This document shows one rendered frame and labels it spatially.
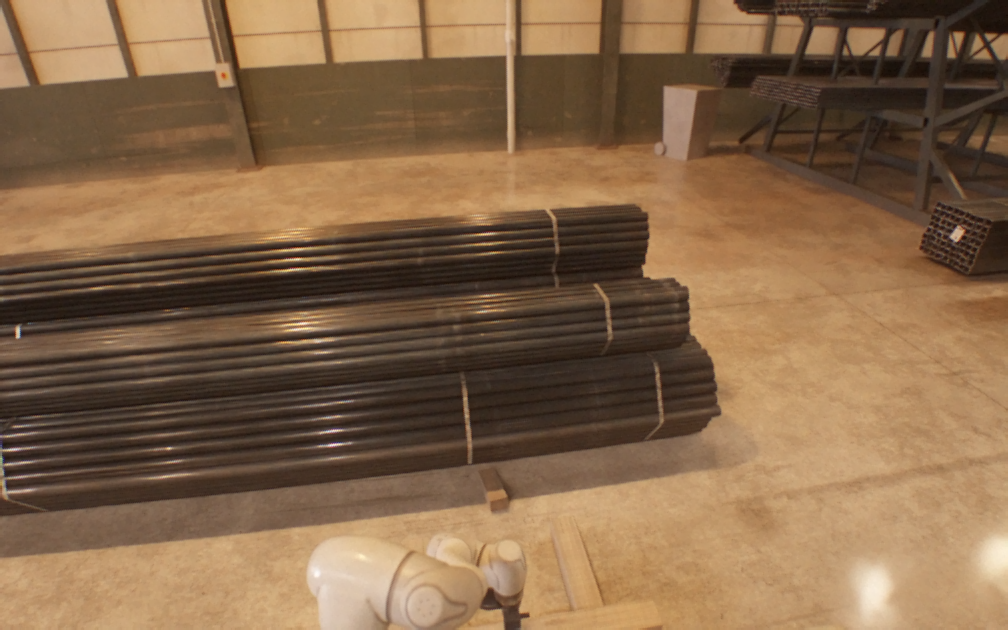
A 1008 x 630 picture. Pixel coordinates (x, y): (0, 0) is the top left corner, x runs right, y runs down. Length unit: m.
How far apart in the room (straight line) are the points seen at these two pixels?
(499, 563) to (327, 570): 0.58
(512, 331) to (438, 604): 1.47
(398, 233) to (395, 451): 1.02
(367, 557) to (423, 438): 1.33
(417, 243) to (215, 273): 0.96
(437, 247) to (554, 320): 0.69
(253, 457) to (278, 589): 0.54
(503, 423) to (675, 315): 0.92
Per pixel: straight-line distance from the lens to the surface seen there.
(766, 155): 9.29
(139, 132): 10.08
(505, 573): 1.53
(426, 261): 2.52
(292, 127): 9.30
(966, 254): 5.84
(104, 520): 3.05
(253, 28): 9.44
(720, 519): 2.57
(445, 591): 0.98
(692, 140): 8.84
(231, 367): 2.38
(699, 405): 2.62
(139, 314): 3.03
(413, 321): 2.21
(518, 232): 2.57
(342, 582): 1.06
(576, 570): 2.16
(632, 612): 1.98
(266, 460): 2.49
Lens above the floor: 1.89
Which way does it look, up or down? 30 degrees down
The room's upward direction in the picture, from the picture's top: 1 degrees counter-clockwise
